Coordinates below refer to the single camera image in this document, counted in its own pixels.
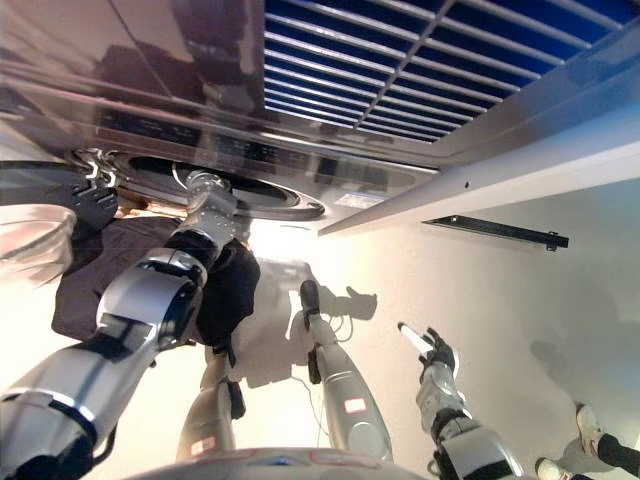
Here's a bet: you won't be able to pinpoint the wicker laundry basket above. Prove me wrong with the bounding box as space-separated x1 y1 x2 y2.
115 195 189 222

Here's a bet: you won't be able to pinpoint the dryer vent grille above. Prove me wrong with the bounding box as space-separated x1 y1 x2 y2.
261 0 629 145

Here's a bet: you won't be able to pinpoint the round glass washer door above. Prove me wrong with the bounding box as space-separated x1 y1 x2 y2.
0 159 120 282

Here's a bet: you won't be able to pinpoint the energy label sticker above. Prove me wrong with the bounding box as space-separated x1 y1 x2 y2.
333 191 387 210

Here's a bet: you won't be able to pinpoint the black metal frame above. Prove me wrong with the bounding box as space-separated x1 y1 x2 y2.
421 214 571 252

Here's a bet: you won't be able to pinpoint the black right robot foot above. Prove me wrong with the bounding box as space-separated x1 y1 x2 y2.
298 279 322 317

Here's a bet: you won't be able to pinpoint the white cabinet side panel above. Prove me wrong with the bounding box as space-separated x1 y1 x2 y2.
316 19 640 237

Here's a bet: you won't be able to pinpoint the person leg black trousers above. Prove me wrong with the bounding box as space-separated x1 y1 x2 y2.
595 430 640 469

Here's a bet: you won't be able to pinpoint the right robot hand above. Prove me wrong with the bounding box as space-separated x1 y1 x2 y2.
396 321 460 372

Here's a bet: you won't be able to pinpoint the dark grey washing machine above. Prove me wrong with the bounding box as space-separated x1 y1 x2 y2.
0 64 442 225

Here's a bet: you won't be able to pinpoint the silver left robot leg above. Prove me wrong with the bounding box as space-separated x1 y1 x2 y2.
175 344 247 464

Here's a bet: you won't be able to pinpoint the thin black cable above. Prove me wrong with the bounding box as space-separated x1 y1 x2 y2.
293 309 355 454

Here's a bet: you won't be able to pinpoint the grey robot torso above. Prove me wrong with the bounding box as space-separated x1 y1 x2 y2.
149 446 434 480

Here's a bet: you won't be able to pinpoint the black garment with white print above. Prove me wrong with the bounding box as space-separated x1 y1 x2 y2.
51 215 262 354

